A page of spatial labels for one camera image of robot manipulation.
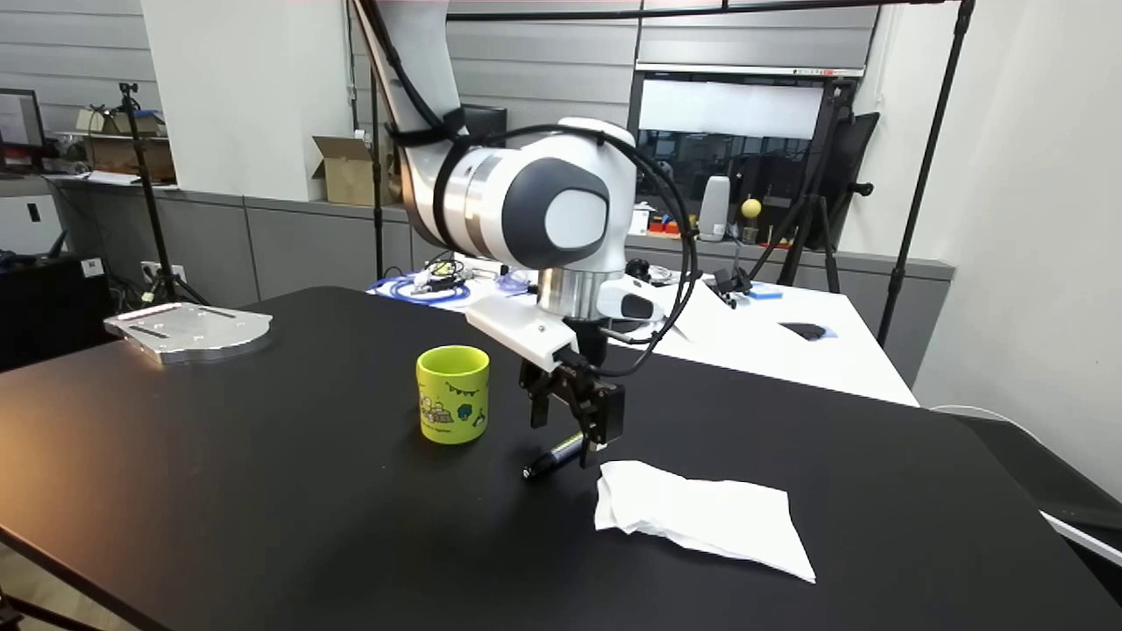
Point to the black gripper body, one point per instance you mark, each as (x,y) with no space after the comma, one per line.
(579,388)

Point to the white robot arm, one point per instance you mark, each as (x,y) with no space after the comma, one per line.
(555,205)

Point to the black tripod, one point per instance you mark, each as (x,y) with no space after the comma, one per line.
(828,186)

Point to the white crumpled cloth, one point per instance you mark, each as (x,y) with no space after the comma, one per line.
(714,517)

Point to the black light stand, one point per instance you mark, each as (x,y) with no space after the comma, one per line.
(170,286)

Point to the black marker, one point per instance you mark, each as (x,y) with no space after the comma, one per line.
(555,458)

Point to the yellow mug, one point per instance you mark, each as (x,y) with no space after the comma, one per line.
(452,394)

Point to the cardboard box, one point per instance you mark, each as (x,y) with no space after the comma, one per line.
(347,169)

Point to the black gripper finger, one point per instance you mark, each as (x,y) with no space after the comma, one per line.
(536,408)
(594,439)

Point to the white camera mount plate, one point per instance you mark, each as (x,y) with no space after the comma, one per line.
(523,328)

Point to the yellow ball microphone stand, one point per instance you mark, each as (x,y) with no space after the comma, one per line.
(733,279)

